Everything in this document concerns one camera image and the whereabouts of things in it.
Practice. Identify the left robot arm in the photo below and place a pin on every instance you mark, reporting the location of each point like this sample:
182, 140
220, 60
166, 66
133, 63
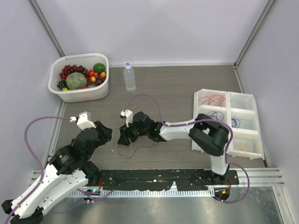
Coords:
68, 170

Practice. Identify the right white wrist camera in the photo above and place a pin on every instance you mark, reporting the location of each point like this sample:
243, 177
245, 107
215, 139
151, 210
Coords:
127, 115

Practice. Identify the clear plastic water bottle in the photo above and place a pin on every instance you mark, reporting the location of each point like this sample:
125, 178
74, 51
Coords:
129, 77

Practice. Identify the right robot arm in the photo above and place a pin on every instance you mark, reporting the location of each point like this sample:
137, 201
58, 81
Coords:
212, 136

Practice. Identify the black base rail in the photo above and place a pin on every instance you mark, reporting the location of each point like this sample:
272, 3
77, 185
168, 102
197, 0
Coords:
162, 179

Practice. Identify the green melon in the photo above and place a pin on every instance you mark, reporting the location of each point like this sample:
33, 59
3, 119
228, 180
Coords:
76, 81

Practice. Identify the dark grape bunch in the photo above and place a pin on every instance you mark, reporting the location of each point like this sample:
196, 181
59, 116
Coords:
62, 85

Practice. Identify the green lime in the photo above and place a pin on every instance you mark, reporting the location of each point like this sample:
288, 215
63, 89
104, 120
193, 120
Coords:
99, 67

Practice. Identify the red yellow peaches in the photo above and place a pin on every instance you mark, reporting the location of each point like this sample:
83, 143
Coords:
94, 78

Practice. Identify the red grape bunch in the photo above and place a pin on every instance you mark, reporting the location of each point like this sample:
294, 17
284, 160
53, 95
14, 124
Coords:
69, 69

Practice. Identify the white compartment organizer tray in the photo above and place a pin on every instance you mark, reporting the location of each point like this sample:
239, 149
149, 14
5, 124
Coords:
239, 111

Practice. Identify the white plastic basket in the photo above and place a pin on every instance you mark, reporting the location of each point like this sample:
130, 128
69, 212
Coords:
88, 61

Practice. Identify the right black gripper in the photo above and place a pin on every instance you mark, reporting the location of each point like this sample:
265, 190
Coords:
125, 133

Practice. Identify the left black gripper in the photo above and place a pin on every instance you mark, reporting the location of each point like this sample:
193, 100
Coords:
106, 133

